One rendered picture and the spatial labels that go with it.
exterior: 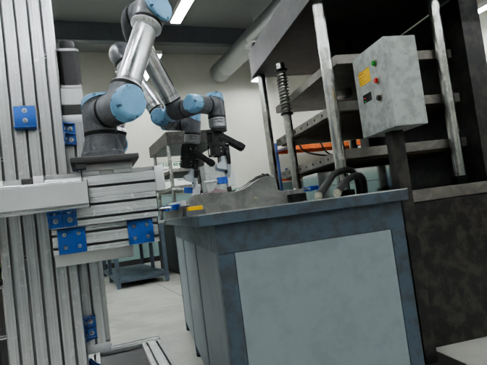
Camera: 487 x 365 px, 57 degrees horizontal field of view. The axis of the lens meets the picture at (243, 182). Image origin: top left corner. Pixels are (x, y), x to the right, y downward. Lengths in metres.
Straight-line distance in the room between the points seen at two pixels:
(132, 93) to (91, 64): 8.19
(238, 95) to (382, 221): 8.90
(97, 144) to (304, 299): 0.86
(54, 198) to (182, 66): 8.72
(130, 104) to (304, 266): 0.77
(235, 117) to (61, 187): 8.78
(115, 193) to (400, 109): 1.24
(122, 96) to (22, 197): 0.43
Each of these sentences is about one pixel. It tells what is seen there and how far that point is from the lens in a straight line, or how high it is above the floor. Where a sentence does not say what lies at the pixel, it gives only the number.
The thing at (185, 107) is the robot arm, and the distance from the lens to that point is 1.84.
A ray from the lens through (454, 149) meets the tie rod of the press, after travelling 2.66.
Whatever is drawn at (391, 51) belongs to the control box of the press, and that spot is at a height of 1.40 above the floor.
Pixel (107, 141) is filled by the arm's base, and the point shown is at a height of 1.09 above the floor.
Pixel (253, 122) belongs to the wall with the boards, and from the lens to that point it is 10.28.
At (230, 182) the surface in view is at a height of 0.92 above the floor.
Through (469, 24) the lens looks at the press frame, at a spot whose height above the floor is 1.64.
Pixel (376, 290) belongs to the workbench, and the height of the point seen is 0.48.
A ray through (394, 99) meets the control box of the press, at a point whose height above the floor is 1.19.
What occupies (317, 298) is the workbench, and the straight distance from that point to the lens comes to 1.47.
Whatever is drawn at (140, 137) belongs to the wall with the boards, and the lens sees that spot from 9.45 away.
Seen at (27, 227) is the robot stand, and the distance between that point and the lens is 1.80.
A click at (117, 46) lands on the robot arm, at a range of 2.22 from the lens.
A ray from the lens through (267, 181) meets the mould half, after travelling 2.03.
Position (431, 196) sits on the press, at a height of 0.74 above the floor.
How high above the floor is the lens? 0.80
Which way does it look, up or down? 3 degrees up
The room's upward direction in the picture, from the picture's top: 7 degrees counter-clockwise
